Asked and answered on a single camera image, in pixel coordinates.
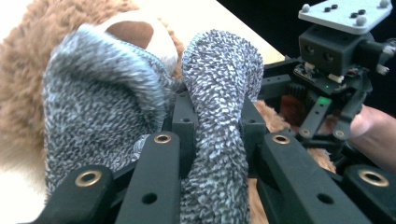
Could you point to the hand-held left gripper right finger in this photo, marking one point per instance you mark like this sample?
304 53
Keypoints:
295 180

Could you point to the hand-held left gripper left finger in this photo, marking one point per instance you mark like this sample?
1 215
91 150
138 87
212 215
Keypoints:
152 180

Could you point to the grey knitted hat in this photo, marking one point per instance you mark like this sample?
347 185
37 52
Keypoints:
102 102

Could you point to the brown plush teddy bear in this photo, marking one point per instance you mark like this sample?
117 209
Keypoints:
18 77

